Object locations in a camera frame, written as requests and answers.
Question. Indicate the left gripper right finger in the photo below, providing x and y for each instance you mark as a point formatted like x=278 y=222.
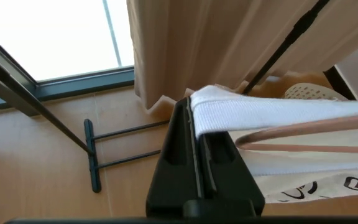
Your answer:
x=232 y=186

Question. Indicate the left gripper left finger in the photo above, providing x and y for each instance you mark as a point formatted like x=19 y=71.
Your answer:
x=172 y=186

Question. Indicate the white garment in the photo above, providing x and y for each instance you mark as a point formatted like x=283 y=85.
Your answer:
x=259 y=112

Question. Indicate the pink clothes hanger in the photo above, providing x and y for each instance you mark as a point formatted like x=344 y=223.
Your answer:
x=306 y=127

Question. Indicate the black clothes rack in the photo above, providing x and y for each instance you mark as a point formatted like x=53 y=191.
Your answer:
x=92 y=155

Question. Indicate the white laundry basket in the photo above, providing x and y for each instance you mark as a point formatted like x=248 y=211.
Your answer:
x=309 y=91

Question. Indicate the beige curtain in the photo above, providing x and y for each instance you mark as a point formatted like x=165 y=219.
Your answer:
x=197 y=40

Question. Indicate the window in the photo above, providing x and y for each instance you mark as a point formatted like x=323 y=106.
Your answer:
x=57 y=37

